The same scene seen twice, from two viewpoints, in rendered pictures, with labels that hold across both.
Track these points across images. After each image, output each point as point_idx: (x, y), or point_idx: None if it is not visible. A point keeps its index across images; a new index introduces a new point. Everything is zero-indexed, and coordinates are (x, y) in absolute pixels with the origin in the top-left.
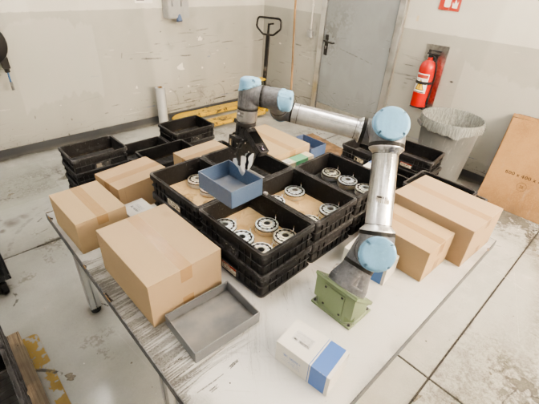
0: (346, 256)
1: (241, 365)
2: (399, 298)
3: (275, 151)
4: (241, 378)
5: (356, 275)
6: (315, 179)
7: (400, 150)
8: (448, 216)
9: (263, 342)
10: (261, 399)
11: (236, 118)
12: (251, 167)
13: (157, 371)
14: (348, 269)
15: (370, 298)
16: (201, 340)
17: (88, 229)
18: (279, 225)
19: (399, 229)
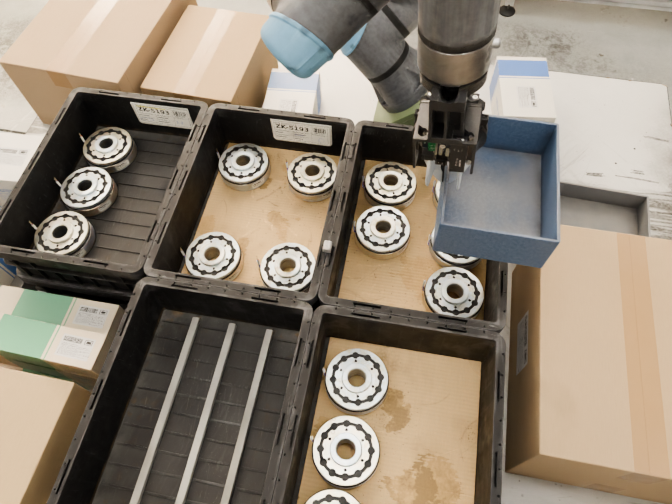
0: (394, 62)
1: (587, 166)
2: (331, 76)
3: (24, 408)
4: (599, 156)
5: (415, 49)
6: (179, 199)
7: None
8: (159, 3)
9: None
10: (598, 128)
11: (458, 99)
12: (123, 461)
13: None
14: (415, 57)
15: (358, 100)
16: (610, 225)
17: None
18: (348, 227)
19: (232, 58)
